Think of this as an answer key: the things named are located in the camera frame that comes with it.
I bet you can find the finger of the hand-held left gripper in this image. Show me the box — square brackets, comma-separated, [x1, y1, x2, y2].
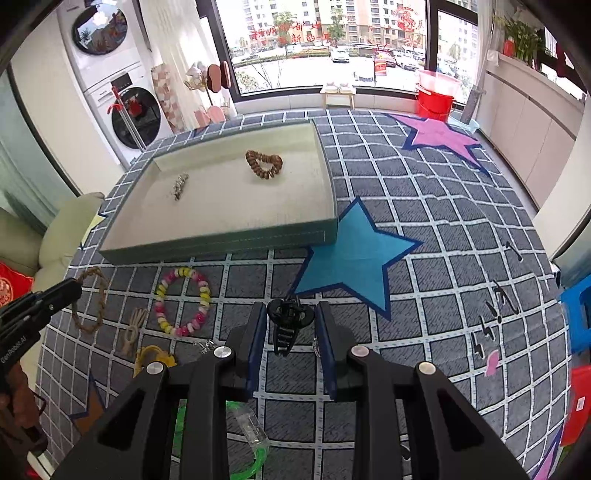
[0, 278, 83, 335]

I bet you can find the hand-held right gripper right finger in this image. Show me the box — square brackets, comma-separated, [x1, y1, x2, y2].
[315, 301, 532, 480]

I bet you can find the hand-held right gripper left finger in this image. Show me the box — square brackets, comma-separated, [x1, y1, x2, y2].
[53, 302, 269, 480]

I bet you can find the black hair claw clip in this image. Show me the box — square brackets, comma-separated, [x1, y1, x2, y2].
[266, 298, 315, 356]

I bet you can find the brown braided rope bracelet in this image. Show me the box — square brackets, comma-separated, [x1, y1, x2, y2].
[70, 266, 108, 333]

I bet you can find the beige knotted hair tie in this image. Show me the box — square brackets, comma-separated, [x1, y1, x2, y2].
[120, 308, 148, 357]

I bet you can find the green translucent bangle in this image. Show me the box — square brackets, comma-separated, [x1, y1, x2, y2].
[174, 399, 271, 480]

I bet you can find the yellow hair tie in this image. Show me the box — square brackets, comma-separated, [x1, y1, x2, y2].
[133, 346, 177, 376]

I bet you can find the pink yellow bead bracelet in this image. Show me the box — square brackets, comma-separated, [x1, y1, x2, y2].
[154, 267, 212, 337]

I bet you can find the grey-green jewelry tray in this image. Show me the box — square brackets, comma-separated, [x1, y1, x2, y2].
[98, 119, 341, 266]

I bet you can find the person's left forearm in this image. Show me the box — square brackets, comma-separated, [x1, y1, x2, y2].
[0, 364, 42, 445]

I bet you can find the red cushion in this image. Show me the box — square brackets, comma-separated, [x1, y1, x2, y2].
[0, 261, 36, 308]

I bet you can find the beige sofa cushion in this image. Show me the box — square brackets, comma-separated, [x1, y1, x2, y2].
[0, 191, 107, 296]

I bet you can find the mop pole with red ribbon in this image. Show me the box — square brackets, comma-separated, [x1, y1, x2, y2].
[109, 83, 144, 151]

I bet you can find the white washing machine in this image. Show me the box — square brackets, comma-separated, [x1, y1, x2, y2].
[83, 69, 177, 169]

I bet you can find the pink checkered board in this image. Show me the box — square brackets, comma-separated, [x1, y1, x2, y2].
[151, 63, 186, 133]

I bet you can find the white dryer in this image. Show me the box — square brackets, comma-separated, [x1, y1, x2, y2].
[57, 0, 153, 89]

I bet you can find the small wooden stool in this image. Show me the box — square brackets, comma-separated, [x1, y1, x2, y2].
[320, 86, 356, 111]

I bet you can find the blue plastic stool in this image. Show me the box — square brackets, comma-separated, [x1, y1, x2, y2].
[558, 283, 591, 356]

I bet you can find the red plastic object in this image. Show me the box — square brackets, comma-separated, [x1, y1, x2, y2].
[560, 368, 591, 446]

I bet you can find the light blue basin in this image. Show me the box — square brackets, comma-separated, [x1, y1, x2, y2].
[447, 115, 479, 135]

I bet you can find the red bucket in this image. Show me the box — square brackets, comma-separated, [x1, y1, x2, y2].
[415, 86, 458, 122]

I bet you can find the gold slipper rack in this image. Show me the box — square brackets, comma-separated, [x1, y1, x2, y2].
[184, 60, 236, 125]

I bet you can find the grey leaning board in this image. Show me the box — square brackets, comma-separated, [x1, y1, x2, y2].
[464, 89, 481, 123]

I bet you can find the pink basin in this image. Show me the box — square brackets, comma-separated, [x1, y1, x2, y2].
[417, 69, 463, 93]

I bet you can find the white cabinet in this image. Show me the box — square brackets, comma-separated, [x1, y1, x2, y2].
[480, 51, 587, 195]

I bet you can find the potted green plant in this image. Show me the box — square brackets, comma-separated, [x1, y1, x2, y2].
[496, 14, 541, 64]

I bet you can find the red hanging ornament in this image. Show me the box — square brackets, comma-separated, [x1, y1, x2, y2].
[553, 43, 574, 77]

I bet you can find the wooden bead bracelet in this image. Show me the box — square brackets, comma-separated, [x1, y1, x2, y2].
[245, 150, 284, 179]

